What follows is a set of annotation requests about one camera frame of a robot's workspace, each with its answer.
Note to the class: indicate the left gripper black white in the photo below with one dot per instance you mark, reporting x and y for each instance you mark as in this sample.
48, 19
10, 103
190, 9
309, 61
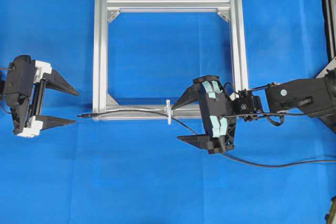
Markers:
23, 74

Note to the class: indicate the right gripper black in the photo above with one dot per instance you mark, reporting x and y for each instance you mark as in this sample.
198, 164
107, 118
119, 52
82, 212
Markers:
217, 114

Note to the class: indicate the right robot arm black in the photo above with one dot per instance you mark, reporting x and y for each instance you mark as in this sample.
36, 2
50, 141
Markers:
314, 97

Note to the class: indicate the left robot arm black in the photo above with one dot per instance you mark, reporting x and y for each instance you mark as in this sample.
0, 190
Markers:
37, 98

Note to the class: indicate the white loop holder clip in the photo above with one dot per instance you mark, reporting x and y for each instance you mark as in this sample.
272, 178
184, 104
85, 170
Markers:
168, 111

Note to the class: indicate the blue table cloth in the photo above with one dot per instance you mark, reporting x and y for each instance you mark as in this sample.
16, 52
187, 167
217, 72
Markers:
138, 171

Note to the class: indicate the black stand at right edge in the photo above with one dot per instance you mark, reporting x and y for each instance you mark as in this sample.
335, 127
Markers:
328, 7

